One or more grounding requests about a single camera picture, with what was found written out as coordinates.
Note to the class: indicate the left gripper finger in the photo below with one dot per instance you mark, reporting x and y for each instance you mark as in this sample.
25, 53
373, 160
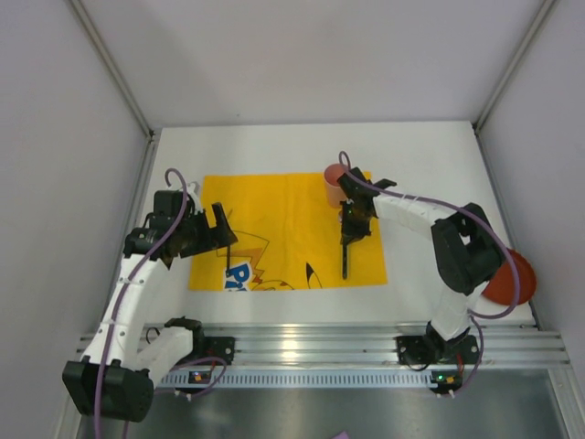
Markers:
222, 224
222, 237

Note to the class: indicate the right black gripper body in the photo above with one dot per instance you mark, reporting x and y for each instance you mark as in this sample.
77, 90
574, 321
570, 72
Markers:
355, 227

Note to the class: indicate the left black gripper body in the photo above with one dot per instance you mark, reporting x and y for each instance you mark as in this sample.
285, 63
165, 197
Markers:
208, 233

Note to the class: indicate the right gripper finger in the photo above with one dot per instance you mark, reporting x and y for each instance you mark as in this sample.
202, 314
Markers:
363, 230
349, 235

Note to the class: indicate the spoon with teal handle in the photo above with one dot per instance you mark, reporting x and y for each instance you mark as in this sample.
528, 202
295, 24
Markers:
344, 260

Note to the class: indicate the fork with dark handle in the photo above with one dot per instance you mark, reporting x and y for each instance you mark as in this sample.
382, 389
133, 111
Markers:
228, 258

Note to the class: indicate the pink plastic cup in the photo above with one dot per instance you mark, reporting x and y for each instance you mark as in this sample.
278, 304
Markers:
334, 193

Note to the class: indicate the yellow cartoon placemat cloth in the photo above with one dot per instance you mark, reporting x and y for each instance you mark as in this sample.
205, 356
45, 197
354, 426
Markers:
289, 238

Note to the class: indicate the red plastic plate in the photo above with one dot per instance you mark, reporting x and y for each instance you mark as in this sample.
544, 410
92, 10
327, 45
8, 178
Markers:
501, 288

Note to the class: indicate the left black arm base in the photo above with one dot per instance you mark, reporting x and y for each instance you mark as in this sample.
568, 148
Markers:
220, 347

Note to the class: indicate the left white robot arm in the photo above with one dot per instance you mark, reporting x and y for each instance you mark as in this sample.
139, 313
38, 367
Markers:
115, 377

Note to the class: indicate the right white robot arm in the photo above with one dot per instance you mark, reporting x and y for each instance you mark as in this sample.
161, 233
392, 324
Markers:
466, 250

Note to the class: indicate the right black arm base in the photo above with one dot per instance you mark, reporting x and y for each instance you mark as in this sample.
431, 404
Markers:
432, 350

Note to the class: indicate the perforated cable duct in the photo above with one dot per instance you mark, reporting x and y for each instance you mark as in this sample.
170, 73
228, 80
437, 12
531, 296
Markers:
310, 379

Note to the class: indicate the aluminium mounting rail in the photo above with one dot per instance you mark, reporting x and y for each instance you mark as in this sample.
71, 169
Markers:
374, 346

